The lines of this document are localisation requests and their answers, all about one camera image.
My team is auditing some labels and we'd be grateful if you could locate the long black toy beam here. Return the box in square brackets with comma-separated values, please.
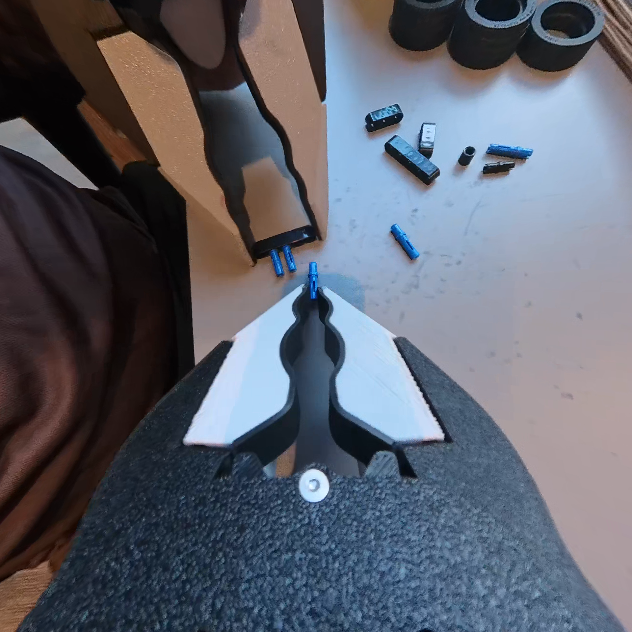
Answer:
[384, 135, 441, 186]
[253, 224, 317, 261]

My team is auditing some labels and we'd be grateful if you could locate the short black toy beam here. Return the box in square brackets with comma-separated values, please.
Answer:
[365, 104, 405, 133]
[417, 122, 439, 159]

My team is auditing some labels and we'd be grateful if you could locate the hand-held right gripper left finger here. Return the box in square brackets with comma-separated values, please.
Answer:
[184, 285, 309, 467]

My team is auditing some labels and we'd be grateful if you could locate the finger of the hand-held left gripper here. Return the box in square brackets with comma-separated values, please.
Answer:
[94, 32, 258, 267]
[236, 0, 329, 243]

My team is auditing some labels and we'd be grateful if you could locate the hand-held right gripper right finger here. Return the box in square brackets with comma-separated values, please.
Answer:
[318, 287, 445, 467]

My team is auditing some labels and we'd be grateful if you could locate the black rubber toy tire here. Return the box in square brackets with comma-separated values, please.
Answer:
[516, 0, 605, 72]

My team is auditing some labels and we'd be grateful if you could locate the white desk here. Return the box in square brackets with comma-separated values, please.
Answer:
[188, 0, 632, 583]

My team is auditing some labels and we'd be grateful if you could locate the person's brown sweater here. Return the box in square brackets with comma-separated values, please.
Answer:
[0, 143, 196, 578]

